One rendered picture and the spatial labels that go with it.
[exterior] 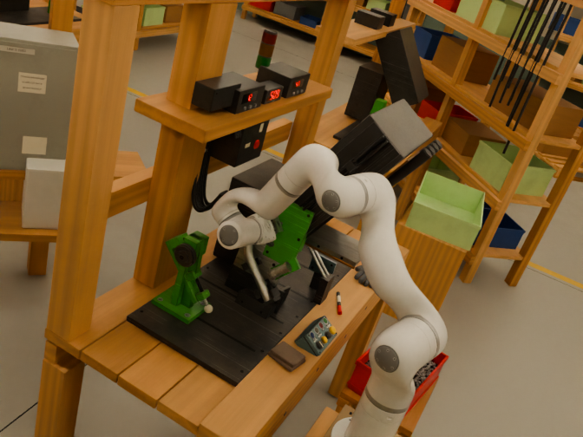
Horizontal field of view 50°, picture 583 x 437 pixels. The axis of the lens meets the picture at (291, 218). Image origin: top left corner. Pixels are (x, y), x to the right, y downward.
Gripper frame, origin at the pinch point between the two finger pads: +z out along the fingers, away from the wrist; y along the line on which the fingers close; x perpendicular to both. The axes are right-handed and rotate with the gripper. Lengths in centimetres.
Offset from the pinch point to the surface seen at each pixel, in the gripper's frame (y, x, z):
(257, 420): -51, 7, -40
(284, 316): -30.6, 9.6, 6.3
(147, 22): 321, 267, 474
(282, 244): -6.7, 0.1, 3.9
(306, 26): 349, 169, 822
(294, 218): 0.1, -7.3, 3.9
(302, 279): -21.4, 9.1, 31.6
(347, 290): -31, -4, 40
